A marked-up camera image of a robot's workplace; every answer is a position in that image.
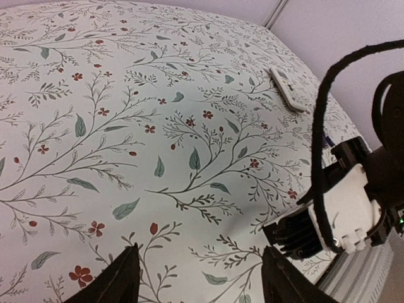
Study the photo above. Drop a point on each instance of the floral patterned table mat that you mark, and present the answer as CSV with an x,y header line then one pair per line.
x,y
131,123

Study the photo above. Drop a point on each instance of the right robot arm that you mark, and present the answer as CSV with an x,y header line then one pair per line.
x,y
388,120

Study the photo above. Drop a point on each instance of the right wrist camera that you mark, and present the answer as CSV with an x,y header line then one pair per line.
x,y
358,209

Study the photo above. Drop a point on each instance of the aluminium front frame rail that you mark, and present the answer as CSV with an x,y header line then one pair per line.
x,y
358,277

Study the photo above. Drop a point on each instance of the small white remote control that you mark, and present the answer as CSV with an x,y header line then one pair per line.
x,y
284,84

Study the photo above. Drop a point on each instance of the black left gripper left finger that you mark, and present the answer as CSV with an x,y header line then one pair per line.
x,y
119,282

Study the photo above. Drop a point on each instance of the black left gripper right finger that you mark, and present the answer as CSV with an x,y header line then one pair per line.
x,y
283,282

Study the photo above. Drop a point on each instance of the right aluminium corner post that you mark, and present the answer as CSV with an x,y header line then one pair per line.
x,y
275,13

